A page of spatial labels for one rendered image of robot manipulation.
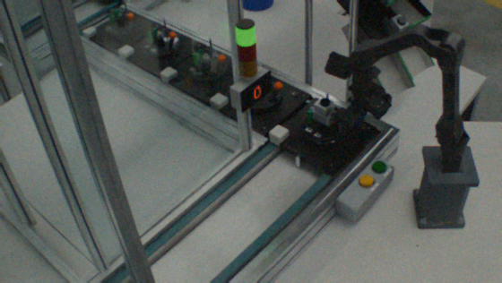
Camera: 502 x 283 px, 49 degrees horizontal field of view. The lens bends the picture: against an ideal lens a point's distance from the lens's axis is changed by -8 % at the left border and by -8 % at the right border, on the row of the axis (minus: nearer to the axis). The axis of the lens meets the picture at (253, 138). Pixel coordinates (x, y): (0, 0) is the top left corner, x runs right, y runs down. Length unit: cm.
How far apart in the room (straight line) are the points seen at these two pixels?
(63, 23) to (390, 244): 123
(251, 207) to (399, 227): 43
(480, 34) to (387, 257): 279
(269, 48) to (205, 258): 105
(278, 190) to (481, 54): 255
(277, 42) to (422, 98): 64
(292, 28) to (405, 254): 118
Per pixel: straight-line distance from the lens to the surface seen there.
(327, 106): 173
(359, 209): 164
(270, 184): 174
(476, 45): 410
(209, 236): 163
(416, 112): 209
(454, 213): 171
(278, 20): 253
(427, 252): 169
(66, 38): 69
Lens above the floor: 221
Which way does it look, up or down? 44 degrees down
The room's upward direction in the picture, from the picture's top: 4 degrees counter-clockwise
